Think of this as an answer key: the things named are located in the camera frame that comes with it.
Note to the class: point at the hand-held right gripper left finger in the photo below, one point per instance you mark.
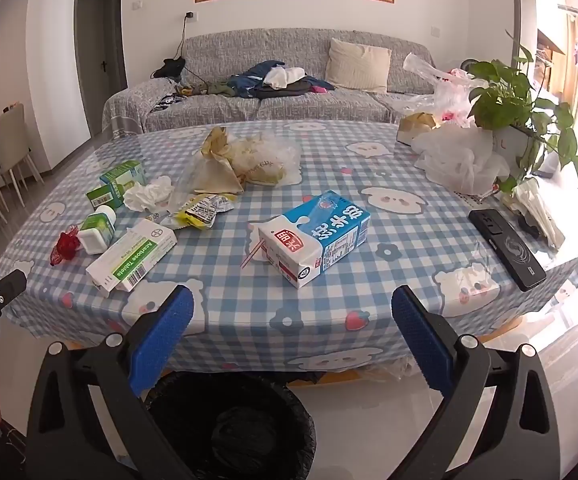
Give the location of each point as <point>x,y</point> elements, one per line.
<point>166,340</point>

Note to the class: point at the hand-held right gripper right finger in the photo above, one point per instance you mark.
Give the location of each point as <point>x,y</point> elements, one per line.
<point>419,340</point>

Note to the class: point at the green white medicine bottle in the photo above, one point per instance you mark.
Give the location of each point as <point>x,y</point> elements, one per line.
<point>96,232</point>

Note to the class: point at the black trash bin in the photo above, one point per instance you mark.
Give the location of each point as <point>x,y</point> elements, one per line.
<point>249,410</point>

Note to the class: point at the yellow snack packet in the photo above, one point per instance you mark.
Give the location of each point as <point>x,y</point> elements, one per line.
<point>199,210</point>

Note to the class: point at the blue white milk carton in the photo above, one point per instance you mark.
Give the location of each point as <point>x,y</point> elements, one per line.
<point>319,240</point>

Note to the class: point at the white tissue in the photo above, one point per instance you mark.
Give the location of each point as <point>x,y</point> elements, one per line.
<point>146,195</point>

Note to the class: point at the red candy wrapper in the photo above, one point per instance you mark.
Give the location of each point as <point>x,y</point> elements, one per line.
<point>66,247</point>

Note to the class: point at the white medicine box green stripe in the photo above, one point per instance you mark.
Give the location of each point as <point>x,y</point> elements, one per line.
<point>134,255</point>

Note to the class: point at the red white striped straw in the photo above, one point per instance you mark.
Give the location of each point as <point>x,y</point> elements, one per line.
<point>254,252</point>

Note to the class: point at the black remote control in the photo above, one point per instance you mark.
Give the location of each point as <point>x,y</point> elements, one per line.
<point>509,250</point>

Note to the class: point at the teal medicine box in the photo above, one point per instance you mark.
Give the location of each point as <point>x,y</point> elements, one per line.
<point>121,175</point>

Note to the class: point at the blue checked tablecloth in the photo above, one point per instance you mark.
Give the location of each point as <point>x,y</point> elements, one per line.
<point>349,170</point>

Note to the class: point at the white plastic bag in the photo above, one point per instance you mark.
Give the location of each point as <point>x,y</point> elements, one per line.
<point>459,160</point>

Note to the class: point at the clear plastic food bag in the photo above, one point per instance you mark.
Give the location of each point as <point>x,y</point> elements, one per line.
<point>264,160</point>

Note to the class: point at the white plant pot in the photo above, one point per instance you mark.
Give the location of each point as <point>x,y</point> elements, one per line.
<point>511,145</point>

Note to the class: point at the black white striped cloth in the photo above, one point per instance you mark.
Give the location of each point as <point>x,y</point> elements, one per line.
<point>166,102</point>

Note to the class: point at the grey door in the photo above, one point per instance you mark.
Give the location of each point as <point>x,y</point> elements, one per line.
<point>101,60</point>

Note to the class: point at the olive garment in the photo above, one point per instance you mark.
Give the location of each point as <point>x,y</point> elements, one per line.
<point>221,89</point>

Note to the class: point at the green pothos plant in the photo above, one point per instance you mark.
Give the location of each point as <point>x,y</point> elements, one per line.
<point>499,90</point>

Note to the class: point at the pile of clothes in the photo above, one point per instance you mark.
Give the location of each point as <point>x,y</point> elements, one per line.
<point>249,82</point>

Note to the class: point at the black bag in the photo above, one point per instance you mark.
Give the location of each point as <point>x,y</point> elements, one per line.
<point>171,67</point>

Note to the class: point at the cream pillow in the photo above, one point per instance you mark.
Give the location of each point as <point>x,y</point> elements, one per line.
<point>359,65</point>

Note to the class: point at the white garment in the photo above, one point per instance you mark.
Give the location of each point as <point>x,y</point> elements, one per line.
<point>284,76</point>

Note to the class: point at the grey covered sofa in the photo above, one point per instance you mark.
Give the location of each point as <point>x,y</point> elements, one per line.
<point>294,55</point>

